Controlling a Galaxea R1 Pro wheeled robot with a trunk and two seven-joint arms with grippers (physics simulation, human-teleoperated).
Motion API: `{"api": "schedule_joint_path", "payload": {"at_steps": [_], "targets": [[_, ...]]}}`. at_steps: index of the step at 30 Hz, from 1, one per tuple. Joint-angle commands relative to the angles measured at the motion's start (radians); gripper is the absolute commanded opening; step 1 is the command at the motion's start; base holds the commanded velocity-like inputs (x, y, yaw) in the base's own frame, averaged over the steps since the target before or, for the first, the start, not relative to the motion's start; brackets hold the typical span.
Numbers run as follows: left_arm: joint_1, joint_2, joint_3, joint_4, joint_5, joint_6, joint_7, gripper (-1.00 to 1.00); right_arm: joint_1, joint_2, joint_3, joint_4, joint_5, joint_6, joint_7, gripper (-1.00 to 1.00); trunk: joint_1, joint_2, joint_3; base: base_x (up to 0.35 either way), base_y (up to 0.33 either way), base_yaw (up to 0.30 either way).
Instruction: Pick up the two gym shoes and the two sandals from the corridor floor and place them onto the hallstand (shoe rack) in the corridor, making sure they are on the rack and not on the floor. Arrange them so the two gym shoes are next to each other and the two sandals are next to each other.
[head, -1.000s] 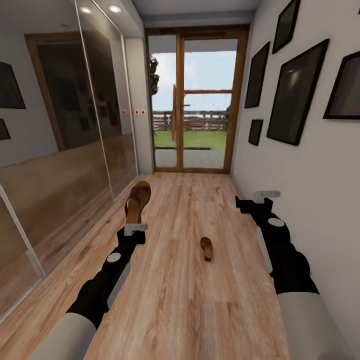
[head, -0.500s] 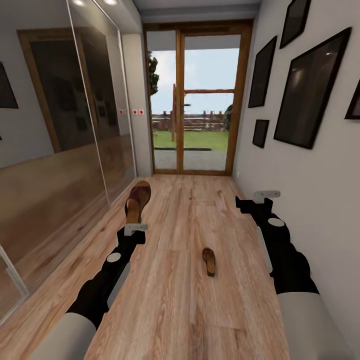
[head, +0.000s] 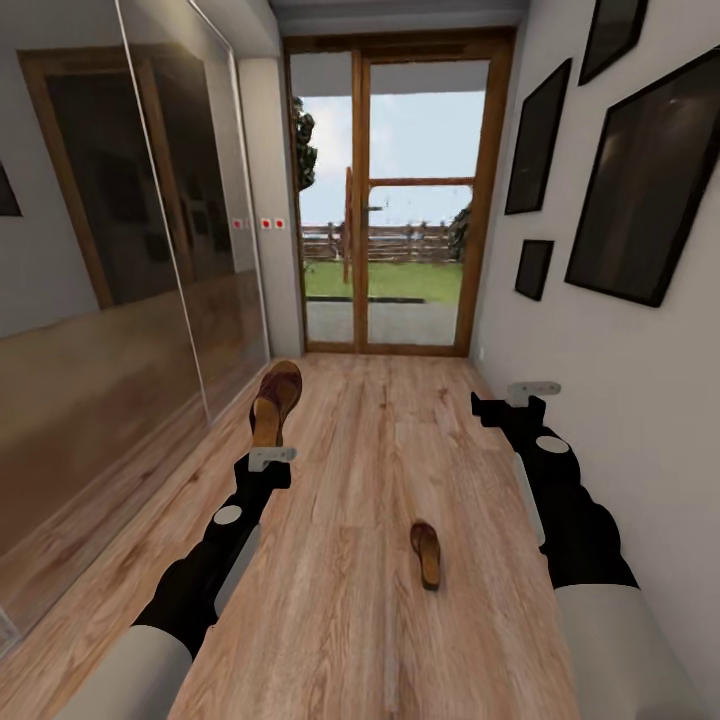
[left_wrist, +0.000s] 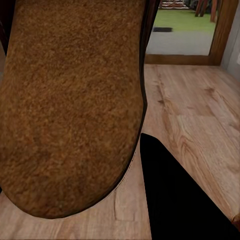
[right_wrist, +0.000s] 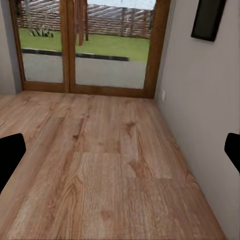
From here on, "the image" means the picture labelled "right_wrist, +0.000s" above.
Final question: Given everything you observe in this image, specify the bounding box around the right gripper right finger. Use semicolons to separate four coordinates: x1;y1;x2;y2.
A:
224;133;240;172

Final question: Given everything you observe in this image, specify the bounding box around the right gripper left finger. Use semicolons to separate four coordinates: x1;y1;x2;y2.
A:
0;133;26;193

